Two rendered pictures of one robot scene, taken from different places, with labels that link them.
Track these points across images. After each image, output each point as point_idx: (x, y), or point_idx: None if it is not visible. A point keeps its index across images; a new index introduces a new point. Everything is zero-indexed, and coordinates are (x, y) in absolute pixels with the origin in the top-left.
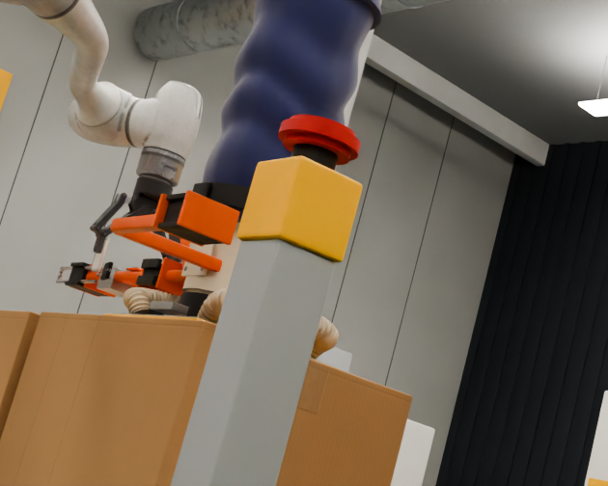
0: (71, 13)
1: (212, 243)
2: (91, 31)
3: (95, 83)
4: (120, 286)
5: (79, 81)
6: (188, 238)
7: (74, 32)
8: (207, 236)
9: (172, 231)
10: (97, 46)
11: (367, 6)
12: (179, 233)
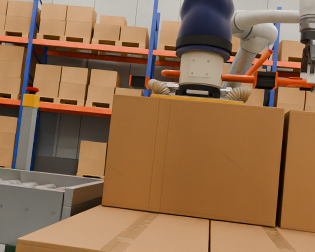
0: (236, 24)
1: (135, 86)
2: (247, 19)
3: (299, 17)
4: (311, 89)
5: (292, 23)
6: (143, 87)
7: (246, 24)
8: (130, 86)
9: (143, 88)
10: (255, 19)
11: None
12: (142, 88)
